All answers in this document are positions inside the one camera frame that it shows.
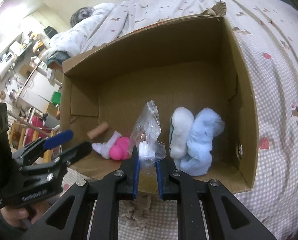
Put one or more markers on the person's left hand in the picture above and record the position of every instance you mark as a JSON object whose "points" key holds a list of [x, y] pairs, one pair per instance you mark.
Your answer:
{"points": [[18, 215]]}

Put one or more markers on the tan cloth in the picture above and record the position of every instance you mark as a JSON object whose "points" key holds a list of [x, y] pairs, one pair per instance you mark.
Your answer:
{"points": [[97, 130]]}

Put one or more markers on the black hanging garment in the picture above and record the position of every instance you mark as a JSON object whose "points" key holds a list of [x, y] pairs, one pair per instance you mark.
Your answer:
{"points": [[50, 31]]}

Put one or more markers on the fluffy light blue scrunchie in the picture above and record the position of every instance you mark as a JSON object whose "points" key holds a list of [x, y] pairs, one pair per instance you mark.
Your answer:
{"points": [[201, 145]]}

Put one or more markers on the white sock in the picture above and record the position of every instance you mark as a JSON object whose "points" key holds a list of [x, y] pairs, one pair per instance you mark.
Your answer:
{"points": [[104, 148]]}

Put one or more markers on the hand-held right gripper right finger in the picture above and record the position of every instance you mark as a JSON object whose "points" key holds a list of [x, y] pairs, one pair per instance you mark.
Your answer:
{"points": [[159, 180]]}

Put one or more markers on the brown cardboard box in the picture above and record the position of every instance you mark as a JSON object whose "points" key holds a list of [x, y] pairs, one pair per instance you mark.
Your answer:
{"points": [[164, 80]]}

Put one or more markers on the white kitchen cabinet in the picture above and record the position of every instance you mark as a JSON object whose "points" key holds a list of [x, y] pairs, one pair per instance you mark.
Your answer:
{"points": [[37, 90]]}

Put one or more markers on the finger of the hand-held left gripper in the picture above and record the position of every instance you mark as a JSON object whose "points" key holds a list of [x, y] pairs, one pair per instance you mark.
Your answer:
{"points": [[58, 138], [74, 153]]}

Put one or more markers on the white quilt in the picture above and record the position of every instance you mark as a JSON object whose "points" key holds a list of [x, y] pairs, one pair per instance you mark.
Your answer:
{"points": [[86, 33]]}

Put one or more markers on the grey striped pillow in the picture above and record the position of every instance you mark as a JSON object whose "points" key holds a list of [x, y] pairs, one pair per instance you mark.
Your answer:
{"points": [[81, 15]]}

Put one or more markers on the white microwave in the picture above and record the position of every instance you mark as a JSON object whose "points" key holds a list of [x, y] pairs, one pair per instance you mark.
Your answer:
{"points": [[2, 65]]}

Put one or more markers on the beige stocking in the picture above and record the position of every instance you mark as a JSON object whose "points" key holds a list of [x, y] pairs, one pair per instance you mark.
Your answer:
{"points": [[136, 210]]}

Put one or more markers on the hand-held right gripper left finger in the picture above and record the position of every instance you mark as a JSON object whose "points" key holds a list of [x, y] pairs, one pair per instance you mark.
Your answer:
{"points": [[136, 177]]}

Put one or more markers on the pink suitcase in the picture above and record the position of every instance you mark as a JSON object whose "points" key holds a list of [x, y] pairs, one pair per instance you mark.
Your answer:
{"points": [[35, 127]]}

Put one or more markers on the pink rubber toy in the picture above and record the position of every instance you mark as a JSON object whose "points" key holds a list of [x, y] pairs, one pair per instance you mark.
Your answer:
{"points": [[121, 148]]}

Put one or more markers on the teal folded cloth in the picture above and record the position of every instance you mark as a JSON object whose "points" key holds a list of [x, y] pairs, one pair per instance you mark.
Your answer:
{"points": [[54, 56]]}

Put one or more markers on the clear plastic bag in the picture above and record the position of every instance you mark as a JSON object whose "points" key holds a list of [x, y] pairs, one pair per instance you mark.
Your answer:
{"points": [[149, 135]]}

